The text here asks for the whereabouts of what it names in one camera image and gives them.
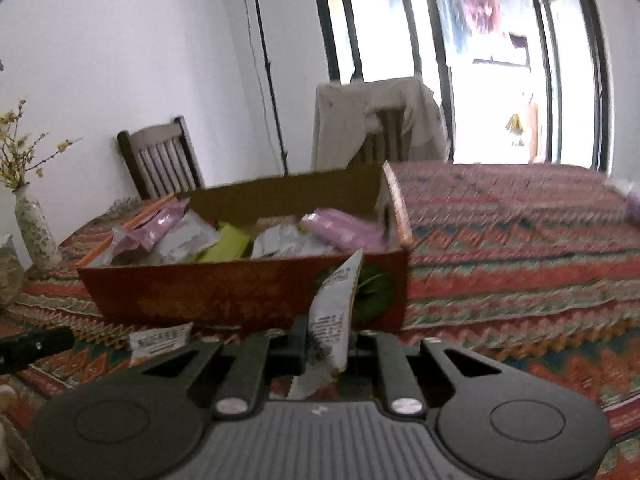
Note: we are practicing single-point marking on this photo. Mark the orange cardboard box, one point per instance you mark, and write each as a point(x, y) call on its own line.
point(225, 290)

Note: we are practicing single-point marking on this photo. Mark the brown wooden board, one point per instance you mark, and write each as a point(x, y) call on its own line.
point(532, 125)

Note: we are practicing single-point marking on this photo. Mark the cracker packet with white label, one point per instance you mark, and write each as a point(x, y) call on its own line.
point(160, 341)

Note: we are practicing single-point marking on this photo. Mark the small crinkled clear snack packet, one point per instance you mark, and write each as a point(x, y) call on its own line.
point(285, 242)

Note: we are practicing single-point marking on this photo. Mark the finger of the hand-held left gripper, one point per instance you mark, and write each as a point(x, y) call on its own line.
point(30, 350)

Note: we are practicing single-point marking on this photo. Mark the yellow-green bag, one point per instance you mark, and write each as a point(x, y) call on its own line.
point(515, 122)

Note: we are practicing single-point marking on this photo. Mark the floral ceramic vase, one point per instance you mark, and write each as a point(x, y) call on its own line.
point(37, 235)

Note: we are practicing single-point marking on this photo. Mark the pink snack packet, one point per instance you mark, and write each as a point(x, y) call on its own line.
point(345, 230)

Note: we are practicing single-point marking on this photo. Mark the studio light on stand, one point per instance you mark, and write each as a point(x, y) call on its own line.
point(269, 75)

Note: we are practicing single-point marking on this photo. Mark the plain white snack packet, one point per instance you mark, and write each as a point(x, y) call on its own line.
point(332, 310)

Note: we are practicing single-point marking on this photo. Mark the hanging black cloth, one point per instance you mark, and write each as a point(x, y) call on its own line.
point(517, 45)

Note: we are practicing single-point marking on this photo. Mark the hanging blue denim garment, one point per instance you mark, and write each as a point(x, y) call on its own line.
point(457, 15)

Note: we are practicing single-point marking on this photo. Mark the yellow-green snack packet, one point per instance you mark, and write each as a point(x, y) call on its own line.
point(227, 245)

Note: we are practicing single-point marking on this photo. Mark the patterned red tablecloth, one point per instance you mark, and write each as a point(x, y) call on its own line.
point(500, 260)

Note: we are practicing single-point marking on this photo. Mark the beige jacket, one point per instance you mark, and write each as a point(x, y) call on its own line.
point(340, 120)

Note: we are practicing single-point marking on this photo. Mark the clear silver snack packet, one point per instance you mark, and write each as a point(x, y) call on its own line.
point(107, 250)

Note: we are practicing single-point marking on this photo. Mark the yellow flower branches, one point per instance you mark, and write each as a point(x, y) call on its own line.
point(15, 170)

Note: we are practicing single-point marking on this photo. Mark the dark wooden chair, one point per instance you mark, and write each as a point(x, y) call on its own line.
point(387, 135)
point(155, 132)

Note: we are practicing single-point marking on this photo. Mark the glass jar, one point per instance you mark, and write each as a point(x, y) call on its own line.
point(10, 275)

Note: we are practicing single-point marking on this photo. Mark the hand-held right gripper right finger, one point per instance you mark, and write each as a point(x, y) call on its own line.
point(355, 357)

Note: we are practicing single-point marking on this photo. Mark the black sliding door frame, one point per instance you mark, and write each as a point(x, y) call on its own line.
point(602, 110)

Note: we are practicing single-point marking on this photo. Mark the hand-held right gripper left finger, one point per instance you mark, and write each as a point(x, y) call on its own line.
point(295, 350)

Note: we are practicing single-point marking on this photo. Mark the purple snack packet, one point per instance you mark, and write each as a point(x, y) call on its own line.
point(160, 222)

